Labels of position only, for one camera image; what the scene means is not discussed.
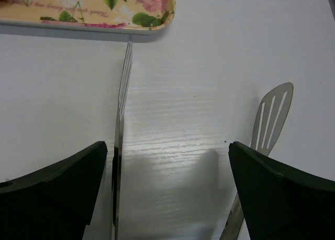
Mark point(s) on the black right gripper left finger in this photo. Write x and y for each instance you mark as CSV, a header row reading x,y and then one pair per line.
x,y
55,202

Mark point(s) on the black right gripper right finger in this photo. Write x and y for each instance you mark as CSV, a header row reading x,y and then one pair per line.
x,y
279,201

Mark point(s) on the metal serving tongs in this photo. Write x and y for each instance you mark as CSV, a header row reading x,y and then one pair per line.
x,y
270,119

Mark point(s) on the floral rectangular tray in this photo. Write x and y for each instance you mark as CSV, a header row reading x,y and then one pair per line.
x,y
141,17

